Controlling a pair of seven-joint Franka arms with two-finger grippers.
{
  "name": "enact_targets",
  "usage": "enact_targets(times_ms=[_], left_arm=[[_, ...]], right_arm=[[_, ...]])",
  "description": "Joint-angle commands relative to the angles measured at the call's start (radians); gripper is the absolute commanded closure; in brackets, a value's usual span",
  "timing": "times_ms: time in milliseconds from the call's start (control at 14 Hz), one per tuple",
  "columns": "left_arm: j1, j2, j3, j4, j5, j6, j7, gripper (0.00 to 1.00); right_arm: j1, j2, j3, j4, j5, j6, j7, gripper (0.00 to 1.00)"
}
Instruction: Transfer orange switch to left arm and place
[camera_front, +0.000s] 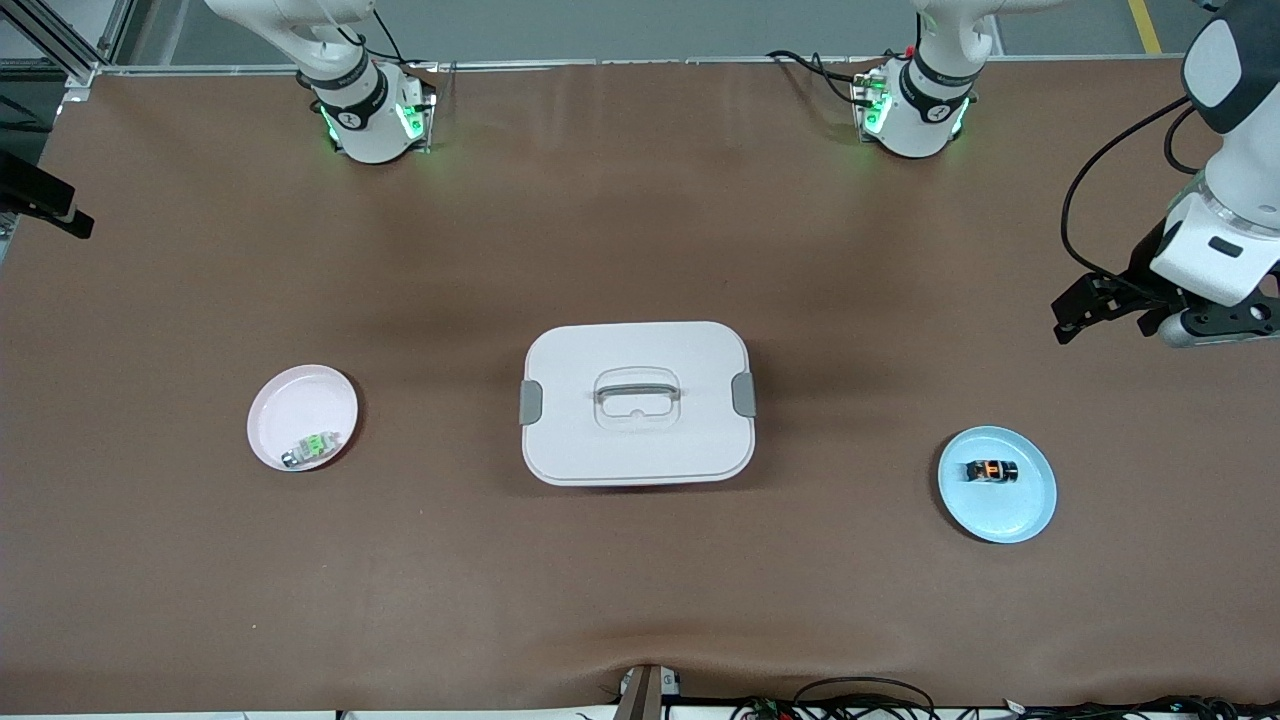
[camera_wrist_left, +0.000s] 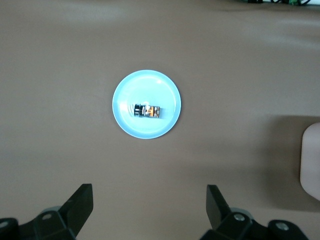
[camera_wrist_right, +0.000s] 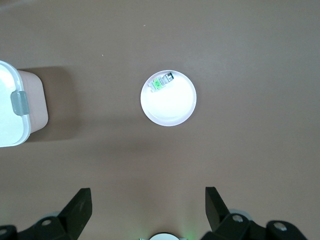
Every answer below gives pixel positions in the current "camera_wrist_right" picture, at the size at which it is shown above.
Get pink round plate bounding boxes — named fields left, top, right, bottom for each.
left=139, top=69, right=198, bottom=127

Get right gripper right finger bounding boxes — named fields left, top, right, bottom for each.
left=202, top=186, right=308, bottom=240

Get pink box with white lid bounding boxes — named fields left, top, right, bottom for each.
left=0, top=59, right=49, bottom=148

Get green and white switch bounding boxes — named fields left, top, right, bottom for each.
left=149, top=71, right=175, bottom=93

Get brown table mat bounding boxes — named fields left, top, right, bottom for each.
left=0, top=0, right=320, bottom=240

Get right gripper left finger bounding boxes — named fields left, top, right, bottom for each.
left=0, top=188, right=93, bottom=240

